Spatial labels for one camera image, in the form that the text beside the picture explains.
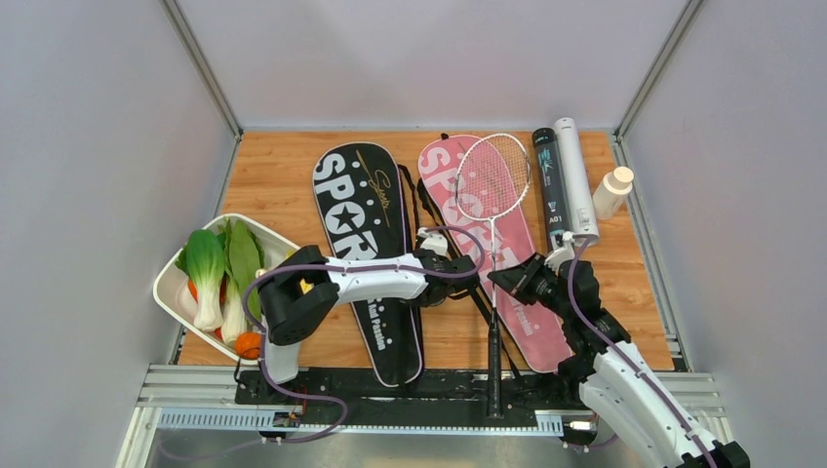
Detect white shuttlecock tube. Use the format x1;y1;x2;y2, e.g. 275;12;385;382
552;117;600;247

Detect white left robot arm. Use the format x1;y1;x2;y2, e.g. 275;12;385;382
242;246;483;405

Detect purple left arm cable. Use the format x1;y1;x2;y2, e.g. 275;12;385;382
240;225;487;447

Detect green bok choy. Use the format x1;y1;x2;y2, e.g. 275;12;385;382
175;229;225;332

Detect black shuttlecock tube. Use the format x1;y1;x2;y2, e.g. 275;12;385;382
532;128;571;252

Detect orange carrot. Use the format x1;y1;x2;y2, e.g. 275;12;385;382
234;331;261;360

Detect pink racket cover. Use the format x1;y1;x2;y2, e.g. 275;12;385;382
417;133;571;373

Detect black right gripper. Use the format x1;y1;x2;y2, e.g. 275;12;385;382
487;253;571;322

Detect white vegetable tray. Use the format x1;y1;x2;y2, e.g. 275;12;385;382
153;214;299;361

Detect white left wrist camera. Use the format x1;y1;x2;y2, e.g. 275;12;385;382
416;227;449;256

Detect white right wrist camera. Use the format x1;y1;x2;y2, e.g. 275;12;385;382
545;230;574;273

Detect green leafy vegetable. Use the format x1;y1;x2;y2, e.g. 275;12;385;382
219;219;263;346

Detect cream bottle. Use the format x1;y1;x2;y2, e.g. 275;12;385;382
592;166;635;220

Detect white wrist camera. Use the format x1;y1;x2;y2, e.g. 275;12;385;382
545;230;574;273
416;227;449;256

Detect black racket cover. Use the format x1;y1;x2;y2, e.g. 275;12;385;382
313;142;424;388

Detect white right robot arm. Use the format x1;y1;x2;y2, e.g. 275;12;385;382
488;253;751;467

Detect white silver racket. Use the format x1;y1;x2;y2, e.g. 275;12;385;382
454;133;531;419

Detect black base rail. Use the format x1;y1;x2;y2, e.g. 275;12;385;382
233;368;599;436

